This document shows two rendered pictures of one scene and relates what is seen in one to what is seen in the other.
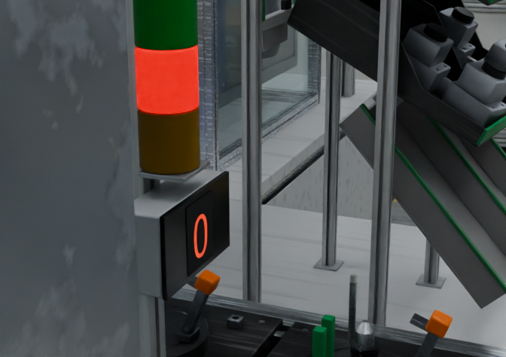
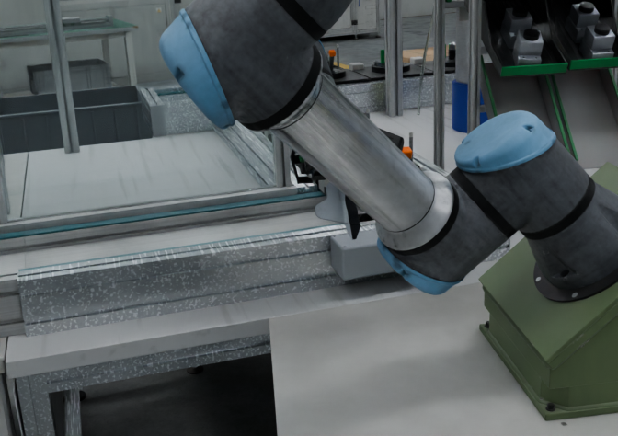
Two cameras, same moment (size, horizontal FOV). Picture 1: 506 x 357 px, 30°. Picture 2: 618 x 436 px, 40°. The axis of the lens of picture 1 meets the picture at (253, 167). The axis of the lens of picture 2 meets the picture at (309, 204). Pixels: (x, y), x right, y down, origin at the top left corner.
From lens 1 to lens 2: 1.31 m
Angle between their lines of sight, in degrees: 49
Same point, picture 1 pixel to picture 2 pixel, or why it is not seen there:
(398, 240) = not seen: outside the picture
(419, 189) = (490, 103)
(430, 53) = (509, 23)
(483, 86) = (519, 43)
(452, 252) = not seen: hidden behind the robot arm
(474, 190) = (554, 118)
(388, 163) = (471, 84)
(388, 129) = (471, 64)
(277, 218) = not seen: hidden behind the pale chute
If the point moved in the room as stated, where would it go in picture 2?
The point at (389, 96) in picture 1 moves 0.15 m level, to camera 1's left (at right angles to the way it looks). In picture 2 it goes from (471, 44) to (417, 39)
